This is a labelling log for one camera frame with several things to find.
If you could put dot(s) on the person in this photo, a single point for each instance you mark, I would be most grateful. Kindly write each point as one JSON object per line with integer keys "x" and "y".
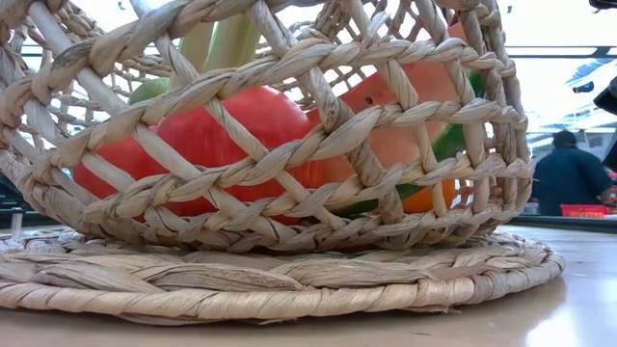
{"x": 569, "y": 178}

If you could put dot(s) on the green pear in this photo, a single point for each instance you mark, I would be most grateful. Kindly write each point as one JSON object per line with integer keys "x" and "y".
{"x": 149, "y": 89}

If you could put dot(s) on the black aluminium table frame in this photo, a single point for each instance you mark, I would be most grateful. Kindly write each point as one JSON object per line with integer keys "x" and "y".
{"x": 554, "y": 223}

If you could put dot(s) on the red storage bin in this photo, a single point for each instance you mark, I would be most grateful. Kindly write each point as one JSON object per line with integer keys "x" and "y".
{"x": 583, "y": 210}

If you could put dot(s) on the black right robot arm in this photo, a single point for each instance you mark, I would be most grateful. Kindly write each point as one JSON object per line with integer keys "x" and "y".
{"x": 608, "y": 98}

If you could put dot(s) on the dark ceiling fixture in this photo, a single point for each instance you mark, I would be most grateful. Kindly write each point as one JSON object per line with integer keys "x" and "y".
{"x": 583, "y": 87}

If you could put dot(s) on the woven seagrass basket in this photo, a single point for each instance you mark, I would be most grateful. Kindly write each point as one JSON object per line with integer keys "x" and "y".
{"x": 337, "y": 53}

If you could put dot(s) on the watermelon slice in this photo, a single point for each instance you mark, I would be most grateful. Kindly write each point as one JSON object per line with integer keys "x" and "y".
{"x": 410, "y": 96}

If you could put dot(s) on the pale green bok choy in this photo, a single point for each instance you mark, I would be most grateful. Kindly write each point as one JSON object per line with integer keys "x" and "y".
{"x": 231, "y": 43}

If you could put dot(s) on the orange-red tomato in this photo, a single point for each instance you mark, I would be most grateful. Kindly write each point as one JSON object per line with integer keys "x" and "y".
{"x": 120, "y": 166}

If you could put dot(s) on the bright red round fruit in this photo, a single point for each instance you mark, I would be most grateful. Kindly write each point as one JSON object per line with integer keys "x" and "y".
{"x": 231, "y": 140}

